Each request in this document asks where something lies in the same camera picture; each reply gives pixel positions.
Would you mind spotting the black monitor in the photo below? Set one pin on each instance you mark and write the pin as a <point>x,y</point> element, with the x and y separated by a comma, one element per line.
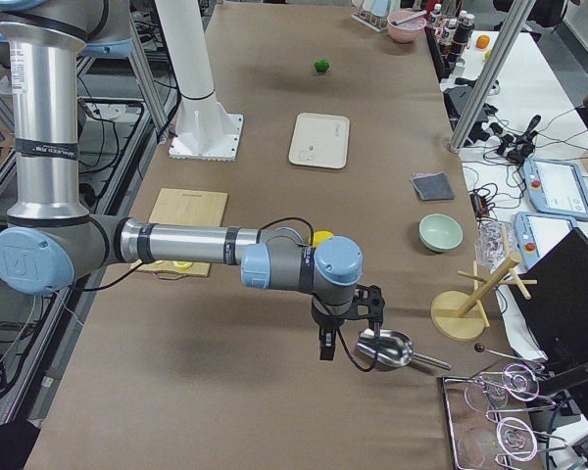
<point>557,312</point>

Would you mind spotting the upper teach pendant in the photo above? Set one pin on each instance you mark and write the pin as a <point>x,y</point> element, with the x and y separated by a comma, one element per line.
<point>556,187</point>

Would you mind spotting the metal scoop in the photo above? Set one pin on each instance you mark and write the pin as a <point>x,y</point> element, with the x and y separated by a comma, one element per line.
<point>395,349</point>

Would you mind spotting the orange fruit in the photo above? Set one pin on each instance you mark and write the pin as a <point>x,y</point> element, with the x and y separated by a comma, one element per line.
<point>482,42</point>

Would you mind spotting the grey folded cloth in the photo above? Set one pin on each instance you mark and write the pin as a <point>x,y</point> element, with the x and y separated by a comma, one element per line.
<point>432,187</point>

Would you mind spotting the lower teach pendant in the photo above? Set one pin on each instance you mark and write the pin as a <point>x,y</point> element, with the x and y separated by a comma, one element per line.
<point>538,233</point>

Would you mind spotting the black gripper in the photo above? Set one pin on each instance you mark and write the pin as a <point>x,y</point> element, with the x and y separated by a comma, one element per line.
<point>324,320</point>

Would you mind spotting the white rabbit print tray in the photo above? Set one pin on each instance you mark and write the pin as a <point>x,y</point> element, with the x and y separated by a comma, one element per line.
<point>320,141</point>

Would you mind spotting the wire glass rack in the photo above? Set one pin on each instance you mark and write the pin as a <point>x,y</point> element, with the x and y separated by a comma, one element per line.
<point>488,419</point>

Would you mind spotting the white dish rack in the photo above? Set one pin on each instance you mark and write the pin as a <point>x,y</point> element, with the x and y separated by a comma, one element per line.
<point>373,13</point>

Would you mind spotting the green lime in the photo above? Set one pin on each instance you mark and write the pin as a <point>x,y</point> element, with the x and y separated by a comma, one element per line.
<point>321,66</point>

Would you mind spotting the pink bowl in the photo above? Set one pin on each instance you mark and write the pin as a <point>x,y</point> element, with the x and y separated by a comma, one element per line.
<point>404,27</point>

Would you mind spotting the wooden cutting board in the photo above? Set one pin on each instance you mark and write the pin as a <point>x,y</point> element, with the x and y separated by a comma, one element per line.
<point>185,207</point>

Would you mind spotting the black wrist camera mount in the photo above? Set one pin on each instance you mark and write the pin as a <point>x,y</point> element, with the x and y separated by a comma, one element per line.
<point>368,304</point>

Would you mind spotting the lemon slice near handle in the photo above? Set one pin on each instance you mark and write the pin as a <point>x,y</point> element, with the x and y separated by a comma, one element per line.
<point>182,265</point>

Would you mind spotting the wooden mug tree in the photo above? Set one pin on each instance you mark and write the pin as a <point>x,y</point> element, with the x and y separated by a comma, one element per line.
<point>462,317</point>

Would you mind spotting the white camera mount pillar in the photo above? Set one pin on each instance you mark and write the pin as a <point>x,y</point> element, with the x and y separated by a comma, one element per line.
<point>203,129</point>

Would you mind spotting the teach pendant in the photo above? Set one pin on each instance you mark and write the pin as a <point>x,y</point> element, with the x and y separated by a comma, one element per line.
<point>556,187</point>
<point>538,233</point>

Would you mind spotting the mint green bowl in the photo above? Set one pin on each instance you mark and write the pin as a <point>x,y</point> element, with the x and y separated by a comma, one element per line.
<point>440,233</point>

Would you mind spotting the aluminium frame post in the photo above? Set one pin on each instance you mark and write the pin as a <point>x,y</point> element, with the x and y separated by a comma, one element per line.
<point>518,14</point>

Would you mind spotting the dark sauce bottle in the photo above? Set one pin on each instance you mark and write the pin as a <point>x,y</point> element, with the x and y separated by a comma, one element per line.
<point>461,37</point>

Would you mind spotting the yellow lemon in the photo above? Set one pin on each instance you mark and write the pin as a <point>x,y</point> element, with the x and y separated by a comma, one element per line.
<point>320,236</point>

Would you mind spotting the clear plastic box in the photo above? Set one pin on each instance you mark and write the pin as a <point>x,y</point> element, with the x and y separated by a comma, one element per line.
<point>496,240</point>

